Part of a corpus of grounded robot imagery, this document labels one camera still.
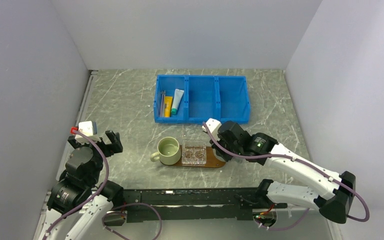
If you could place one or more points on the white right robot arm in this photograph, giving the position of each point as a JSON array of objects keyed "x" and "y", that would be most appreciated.
[{"x": 329, "y": 192}]

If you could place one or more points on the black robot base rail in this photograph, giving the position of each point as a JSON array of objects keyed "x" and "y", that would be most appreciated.
[{"x": 139, "y": 205}]

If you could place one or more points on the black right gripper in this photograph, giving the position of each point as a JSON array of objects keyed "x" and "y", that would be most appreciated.
[{"x": 226, "y": 157}]

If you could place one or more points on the blue right storage bin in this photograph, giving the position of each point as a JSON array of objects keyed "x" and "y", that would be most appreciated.
[{"x": 234, "y": 99}]

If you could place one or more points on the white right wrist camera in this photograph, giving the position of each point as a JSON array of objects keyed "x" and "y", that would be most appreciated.
[{"x": 213, "y": 126}]

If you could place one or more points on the brown oval wooden tray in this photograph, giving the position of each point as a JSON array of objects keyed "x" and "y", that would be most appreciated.
[{"x": 211, "y": 160}]

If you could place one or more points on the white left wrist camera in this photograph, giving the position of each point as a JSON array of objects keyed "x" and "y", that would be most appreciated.
[{"x": 88, "y": 128}]

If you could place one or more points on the yellow orange tube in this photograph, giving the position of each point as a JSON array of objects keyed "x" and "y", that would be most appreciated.
[{"x": 168, "y": 106}]

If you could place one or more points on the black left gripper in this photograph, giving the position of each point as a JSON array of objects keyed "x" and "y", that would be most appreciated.
[{"x": 115, "y": 144}]

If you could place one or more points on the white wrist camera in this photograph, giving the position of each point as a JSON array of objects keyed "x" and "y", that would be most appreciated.
[
  {"x": 213, "y": 126},
  {"x": 88, "y": 128}
]

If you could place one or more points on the light green ceramic mug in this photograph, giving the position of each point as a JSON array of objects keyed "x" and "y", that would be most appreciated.
[{"x": 168, "y": 151}]

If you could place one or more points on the blue middle storage bin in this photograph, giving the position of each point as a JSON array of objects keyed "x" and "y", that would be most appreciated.
[{"x": 203, "y": 99}]

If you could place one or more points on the blue storage bin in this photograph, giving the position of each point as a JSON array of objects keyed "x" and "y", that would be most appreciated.
[
  {"x": 203, "y": 99},
  {"x": 169, "y": 83},
  {"x": 234, "y": 99}
]

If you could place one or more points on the grey toothbrush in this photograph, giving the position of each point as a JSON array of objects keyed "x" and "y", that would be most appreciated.
[{"x": 162, "y": 105}]

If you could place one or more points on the white toothpaste tube green cap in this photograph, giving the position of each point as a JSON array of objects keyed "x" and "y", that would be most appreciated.
[{"x": 178, "y": 95}]

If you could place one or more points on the clear glass toothbrush holder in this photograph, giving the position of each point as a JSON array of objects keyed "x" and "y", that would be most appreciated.
[{"x": 193, "y": 153}]

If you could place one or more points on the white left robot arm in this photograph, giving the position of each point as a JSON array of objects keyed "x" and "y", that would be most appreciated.
[{"x": 83, "y": 192}]

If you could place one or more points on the blue left storage bin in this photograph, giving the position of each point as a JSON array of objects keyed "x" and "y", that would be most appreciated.
[{"x": 169, "y": 83}]

